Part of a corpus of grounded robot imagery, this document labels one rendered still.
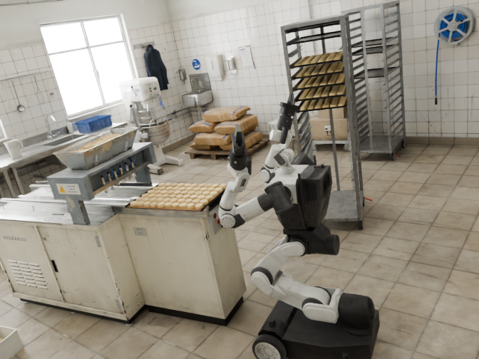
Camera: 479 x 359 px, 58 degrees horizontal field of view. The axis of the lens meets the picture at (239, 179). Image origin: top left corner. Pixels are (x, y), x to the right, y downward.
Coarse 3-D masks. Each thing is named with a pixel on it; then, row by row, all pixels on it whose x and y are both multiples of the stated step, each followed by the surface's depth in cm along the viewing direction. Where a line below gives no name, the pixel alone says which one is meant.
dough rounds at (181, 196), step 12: (156, 192) 297; (168, 192) 292; (180, 192) 290; (192, 192) 284; (204, 192) 280; (216, 192) 276; (132, 204) 284; (144, 204) 279; (156, 204) 277; (168, 204) 271; (180, 204) 267; (192, 204) 264; (204, 204) 266
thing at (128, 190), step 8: (32, 184) 379; (40, 184) 375; (48, 184) 370; (104, 192) 338; (112, 192) 334; (120, 192) 330; (128, 192) 326; (136, 192) 323; (144, 192) 319; (224, 192) 286
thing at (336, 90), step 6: (306, 90) 383; (312, 90) 377; (318, 90) 372; (324, 90) 367; (330, 90) 371; (336, 90) 363; (342, 90) 353; (300, 96) 362; (306, 96) 366; (312, 96) 359; (318, 96) 351
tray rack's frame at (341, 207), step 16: (336, 16) 321; (352, 64) 388; (352, 80) 393; (352, 96) 398; (336, 160) 428; (336, 176) 434; (336, 192) 435; (352, 192) 428; (336, 208) 401; (352, 208) 396
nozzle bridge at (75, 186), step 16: (144, 144) 325; (112, 160) 295; (128, 160) 317; (144, 160) 331; (64, 176) 279; (80, 176) 272; (96, 176) 290; (144, 176) 339; (64, 192) 282; (80, 192) 275; (96, 192) 283; (80, 208) 281; (80, 224) 288
